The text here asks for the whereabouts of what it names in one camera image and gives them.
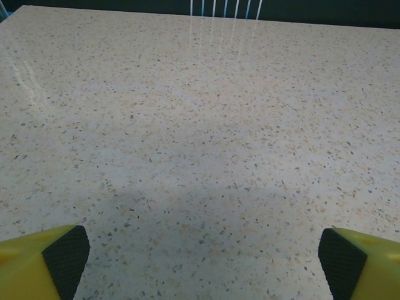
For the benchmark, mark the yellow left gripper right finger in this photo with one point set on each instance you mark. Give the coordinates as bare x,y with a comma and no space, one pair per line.
375,268

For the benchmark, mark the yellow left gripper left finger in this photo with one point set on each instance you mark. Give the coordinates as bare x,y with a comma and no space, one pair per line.
25,268

